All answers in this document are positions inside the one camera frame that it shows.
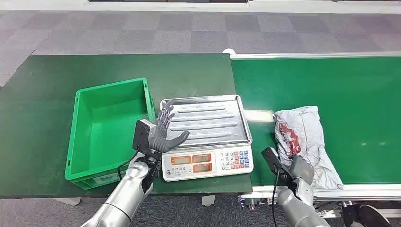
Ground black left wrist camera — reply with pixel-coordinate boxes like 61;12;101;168
132;119;157;154

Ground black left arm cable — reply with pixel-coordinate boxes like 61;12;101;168
117;146;140;182

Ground green plastic crate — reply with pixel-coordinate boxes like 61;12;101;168
64;77;157;191

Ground grey plastic mailer package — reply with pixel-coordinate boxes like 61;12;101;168
273;105;344;191

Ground green conveyor belt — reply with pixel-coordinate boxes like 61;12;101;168
231;56;401;186

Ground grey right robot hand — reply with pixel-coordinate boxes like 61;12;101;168
287;154;315;189

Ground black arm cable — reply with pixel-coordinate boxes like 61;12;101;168
270;168;282;227
117;146;140;182

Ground dark green table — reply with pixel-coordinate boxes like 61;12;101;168
0;53;253;199

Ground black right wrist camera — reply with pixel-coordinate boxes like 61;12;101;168
262;146;285;175

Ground white scale with steel tray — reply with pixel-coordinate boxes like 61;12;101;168
159;94;254;183

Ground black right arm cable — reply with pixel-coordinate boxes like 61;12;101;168
270;168;282;227

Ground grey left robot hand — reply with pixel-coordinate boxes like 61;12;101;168
148;104;191;154

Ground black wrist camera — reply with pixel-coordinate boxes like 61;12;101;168
262;146;285;175
132;119;157;154

